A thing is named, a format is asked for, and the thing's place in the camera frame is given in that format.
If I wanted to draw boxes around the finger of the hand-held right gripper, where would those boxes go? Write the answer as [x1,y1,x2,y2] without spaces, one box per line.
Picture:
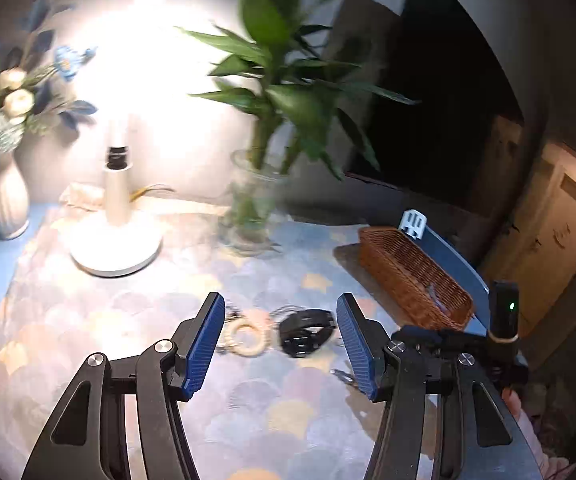
[393,325,491,360]

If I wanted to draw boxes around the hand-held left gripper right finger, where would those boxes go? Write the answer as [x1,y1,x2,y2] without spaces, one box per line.
[336,293,543,480]

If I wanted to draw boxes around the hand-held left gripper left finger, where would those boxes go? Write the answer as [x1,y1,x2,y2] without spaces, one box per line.
[20,291,227,480]

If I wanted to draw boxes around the clear crystal bead bracelet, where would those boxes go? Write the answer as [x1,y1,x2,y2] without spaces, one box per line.
[216,307,243,356]

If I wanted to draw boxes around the black wristwatch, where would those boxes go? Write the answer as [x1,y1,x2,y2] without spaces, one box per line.
[279,310,336,358]

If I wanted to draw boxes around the white ring bracelet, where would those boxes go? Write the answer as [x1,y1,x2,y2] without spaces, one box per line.
[225,310,273,358]

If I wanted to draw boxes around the brown wicker basket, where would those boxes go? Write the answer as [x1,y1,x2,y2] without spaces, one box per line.
[358,226,474,331]

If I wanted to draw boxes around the person's right hand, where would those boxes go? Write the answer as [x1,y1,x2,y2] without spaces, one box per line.
[502,389,524,431]

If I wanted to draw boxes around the pastel fan pattern tablecloth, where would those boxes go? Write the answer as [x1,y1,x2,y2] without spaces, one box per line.
[0,200,468,480]

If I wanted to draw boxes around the beige door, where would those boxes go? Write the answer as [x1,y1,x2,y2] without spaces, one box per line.
[482,140,576,341]

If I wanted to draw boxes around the white plug adapter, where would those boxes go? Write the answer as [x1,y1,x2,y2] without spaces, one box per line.
[400,210,427,240]

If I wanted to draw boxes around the white table lamp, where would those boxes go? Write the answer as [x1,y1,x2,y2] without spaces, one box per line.
[70,0,183,278]

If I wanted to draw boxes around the clear glass vase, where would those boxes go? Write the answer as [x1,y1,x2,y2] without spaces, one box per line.
[220,149,293,256]

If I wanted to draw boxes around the dark television screen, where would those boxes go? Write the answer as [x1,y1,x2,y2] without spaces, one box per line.
[348,0,526,211]

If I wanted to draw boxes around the white ribbed vase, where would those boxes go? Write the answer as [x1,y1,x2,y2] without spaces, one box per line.
[0,152,31,241]

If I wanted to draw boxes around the green bamboo plant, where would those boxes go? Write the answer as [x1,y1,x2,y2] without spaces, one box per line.
[175,0,421,181]

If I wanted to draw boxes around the blue and white artificial flowers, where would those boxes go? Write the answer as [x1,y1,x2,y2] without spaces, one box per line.
[0,0,99,157]

